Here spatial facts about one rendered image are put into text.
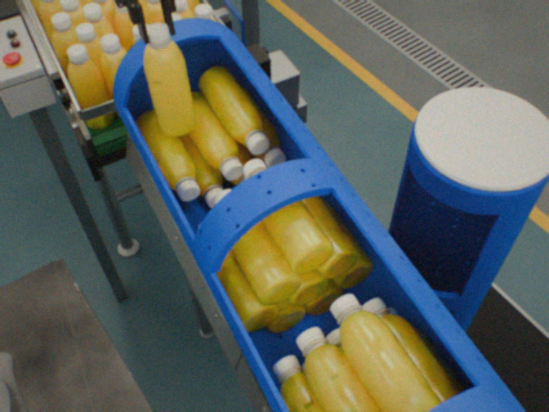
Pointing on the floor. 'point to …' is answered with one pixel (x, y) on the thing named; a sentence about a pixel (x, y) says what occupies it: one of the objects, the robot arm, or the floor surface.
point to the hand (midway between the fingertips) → (153, 17)
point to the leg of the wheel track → (200, 315)
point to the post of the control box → (39, 117)
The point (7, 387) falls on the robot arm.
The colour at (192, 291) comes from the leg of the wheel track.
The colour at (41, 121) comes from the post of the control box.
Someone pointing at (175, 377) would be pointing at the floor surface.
